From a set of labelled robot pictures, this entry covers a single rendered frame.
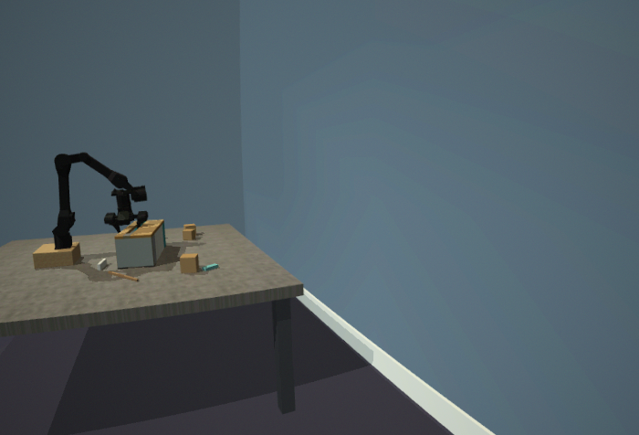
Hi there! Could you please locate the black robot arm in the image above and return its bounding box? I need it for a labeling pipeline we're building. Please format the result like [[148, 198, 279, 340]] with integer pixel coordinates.
[[52, 152, 147, 250]]

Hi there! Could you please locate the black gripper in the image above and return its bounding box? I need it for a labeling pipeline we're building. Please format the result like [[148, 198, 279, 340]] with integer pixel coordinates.
[[104, 203, 148, 233]]

